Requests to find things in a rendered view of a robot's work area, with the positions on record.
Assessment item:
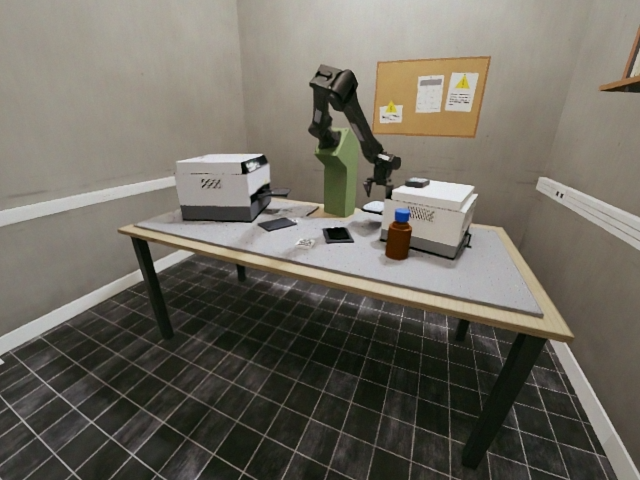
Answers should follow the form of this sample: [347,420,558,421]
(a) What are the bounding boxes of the white multi-well plate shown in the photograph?
[363,201,384,212]

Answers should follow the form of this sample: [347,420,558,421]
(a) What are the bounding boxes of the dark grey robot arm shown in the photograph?
[308,64,401,179]

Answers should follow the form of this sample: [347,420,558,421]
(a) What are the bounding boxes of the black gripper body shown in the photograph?
[365,167,393,187]

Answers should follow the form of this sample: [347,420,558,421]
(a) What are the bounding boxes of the brown bottle with blue cap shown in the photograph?
[385,209,412,260]

